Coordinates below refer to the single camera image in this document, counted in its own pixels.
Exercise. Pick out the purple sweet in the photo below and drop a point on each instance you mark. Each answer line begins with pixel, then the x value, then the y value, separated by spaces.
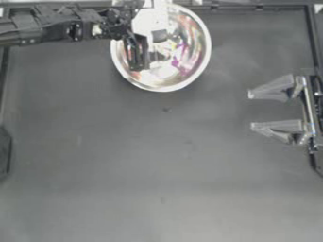
pixel 179 56

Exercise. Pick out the steel bowl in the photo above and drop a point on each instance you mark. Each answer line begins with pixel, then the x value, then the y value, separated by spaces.
pixel 176 78

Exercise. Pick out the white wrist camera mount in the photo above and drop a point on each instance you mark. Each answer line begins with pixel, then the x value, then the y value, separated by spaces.
pixel 144 19

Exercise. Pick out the black metal frame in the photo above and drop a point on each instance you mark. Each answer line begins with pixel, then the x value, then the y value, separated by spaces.
pixel 277 5

